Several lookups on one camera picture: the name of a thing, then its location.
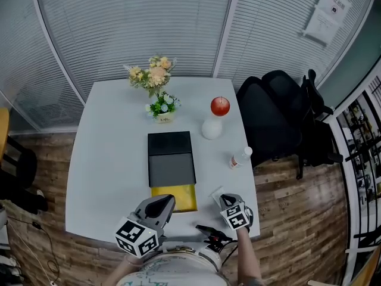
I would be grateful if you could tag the peach flower bouquet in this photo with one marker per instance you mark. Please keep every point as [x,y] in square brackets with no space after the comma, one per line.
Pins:
[151,76]

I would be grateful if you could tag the orange chair white frame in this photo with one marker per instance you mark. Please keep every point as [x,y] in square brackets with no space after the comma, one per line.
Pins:
[366,273]

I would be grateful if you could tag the small potted green plant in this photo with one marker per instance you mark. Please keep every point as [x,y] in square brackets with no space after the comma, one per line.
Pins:
[162,107]

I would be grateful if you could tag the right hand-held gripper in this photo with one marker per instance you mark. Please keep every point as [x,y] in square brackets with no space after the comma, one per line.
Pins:
[236,217]

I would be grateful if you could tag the black box yellow drawer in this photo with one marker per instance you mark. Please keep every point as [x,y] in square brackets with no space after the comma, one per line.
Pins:
[171,159]

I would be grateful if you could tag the black waist-mounted device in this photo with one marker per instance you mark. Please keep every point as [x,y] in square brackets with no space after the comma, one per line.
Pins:
[212,237]

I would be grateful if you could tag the white printed paper sheet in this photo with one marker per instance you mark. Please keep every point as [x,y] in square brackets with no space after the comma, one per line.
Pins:
[321,27]

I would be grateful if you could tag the white paper sign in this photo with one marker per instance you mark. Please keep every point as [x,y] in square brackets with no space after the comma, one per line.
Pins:
[334,3]

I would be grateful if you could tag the person's right forearm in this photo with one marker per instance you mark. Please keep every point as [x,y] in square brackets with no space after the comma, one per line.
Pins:
[247,258]

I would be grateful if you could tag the black mesh office chair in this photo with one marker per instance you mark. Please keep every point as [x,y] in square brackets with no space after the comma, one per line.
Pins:
[259,124]

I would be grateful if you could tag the clear bottle red label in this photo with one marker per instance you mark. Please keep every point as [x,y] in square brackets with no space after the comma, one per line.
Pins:
[240,158]

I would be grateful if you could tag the round wooden table black base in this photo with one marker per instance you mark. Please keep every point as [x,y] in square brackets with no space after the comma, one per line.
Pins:
[25,168]

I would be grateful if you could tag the black office chair with headrest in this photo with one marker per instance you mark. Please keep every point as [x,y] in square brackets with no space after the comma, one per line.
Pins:
[282,88]

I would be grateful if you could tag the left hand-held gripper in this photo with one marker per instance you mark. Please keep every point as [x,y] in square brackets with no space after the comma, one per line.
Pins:
[135,237]

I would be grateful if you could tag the small white packet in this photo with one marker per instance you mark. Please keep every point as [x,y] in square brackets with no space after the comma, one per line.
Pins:
[215,193]

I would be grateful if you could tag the white round vase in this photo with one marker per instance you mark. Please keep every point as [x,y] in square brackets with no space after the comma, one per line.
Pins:
[212,129]

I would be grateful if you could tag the person's white printed shirt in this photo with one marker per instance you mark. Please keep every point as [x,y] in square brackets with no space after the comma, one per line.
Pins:
[172,270]

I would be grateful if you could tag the red apple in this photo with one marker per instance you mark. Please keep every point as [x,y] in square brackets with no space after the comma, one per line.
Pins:
[220,106]

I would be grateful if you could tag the person's left forearm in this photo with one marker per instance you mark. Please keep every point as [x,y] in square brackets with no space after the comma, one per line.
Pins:
[122,273]

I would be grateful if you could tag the white shelf black grid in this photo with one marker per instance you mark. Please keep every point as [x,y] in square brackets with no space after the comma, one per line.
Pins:
[351,195]

